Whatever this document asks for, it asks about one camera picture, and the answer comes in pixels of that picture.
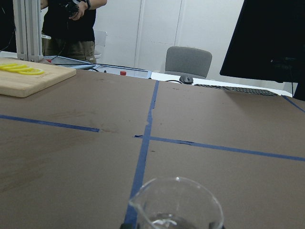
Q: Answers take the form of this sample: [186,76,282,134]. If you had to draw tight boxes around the clear glass beaker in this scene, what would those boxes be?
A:
[124,177,224,229]

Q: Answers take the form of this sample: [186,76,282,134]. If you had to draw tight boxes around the black computer mouse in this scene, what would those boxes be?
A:
[179,75,193,84]

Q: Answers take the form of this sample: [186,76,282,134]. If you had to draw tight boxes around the grey office chair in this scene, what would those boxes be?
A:
[164,46,212,79]

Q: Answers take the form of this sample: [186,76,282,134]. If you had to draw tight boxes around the black keyboard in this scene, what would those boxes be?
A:
[195,84,278,96]

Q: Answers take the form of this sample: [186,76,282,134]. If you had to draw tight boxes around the person in black shirt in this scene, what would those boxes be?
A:
[41,0,107,63]

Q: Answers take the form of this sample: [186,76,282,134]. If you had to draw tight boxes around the front lemon slice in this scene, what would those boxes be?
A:
[18,69,45,75]

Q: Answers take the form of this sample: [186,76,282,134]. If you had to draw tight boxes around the lemon slice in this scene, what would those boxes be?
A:
[18,69,45,75]
[7,67,33,72]
[1,64,27,70]
[0,63,18,68]

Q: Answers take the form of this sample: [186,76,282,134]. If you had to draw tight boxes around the black computer monitor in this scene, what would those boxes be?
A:
[220,0,305,100]

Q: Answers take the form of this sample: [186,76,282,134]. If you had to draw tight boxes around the bamboo cutting board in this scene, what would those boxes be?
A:
[0,58,76,98]

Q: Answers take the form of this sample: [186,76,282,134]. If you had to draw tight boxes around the aluminium frame post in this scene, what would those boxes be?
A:
[13,0,43,62]

